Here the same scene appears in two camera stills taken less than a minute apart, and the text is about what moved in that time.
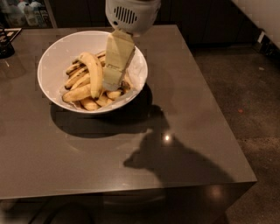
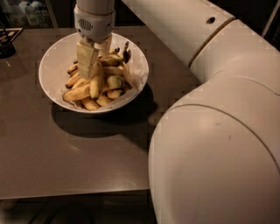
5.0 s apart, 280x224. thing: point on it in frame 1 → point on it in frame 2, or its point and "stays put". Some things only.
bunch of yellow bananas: (86, 80) stays put
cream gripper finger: (120, 46) → (85, 52)
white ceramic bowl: (59, 52) stays put
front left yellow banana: (77, 94) stays put
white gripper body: (131, 15) → (95, 25)
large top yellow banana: (95, 73) stays put
